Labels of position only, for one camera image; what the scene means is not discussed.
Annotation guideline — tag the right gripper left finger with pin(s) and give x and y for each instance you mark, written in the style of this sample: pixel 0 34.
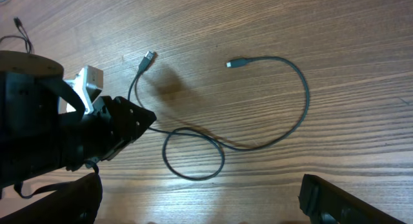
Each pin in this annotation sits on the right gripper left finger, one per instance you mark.
pixel 73 202

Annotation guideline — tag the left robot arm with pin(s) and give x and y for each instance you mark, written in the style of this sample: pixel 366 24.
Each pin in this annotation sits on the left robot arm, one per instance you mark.
pixel 48 123

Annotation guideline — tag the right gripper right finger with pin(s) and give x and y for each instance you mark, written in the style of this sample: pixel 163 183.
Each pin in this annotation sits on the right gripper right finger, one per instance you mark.
pixel 324 202

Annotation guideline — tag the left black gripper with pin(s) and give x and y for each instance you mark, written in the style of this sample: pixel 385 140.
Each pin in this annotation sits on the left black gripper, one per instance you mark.
pixel 114 124

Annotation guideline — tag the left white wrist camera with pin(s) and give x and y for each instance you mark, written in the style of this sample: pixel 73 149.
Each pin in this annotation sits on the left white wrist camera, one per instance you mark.
pixel 88 84

